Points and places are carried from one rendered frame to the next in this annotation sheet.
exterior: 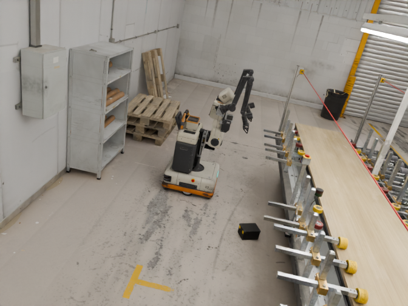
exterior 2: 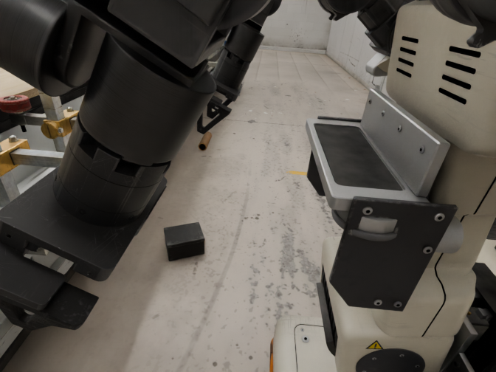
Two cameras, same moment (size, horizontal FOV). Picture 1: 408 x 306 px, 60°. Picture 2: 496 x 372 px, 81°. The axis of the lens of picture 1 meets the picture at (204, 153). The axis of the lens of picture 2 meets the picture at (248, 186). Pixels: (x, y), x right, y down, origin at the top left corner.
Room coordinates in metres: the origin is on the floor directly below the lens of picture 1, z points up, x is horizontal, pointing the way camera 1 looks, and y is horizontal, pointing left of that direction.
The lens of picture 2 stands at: (4.56, -0.37, 1.20)
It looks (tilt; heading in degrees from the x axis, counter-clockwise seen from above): 31 degrees down; 178
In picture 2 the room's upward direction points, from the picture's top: 4 degrees clockwise
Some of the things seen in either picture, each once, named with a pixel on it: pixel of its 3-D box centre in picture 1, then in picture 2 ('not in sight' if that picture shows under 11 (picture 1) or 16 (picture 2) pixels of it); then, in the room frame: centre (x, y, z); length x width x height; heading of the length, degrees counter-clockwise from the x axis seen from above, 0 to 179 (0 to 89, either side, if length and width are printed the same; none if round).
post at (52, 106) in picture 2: (289, 158); (54, 115); (3.68, -0.95, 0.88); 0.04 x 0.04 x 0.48; 87
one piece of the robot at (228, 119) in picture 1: (226, 120); (365, 181); (4.19, -0.19, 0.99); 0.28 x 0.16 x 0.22; 177
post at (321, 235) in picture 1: (311, 260); not in sight; (1.94, -0.84, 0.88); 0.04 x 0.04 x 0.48; 87
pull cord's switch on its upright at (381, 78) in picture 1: (368, 114); not in sight; (4.92, -2.13, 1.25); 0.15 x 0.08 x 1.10; 177
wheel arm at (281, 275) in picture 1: (319, 285); not in sight; (1.65, -0.81, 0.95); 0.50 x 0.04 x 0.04; 87
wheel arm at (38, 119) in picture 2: (285, 161); (80, 123); (3.65, -0.90, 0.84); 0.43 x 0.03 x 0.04; 87
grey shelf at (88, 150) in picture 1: (101, 108); not in sight; (4.34, 1.42, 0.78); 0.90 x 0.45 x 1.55; 177
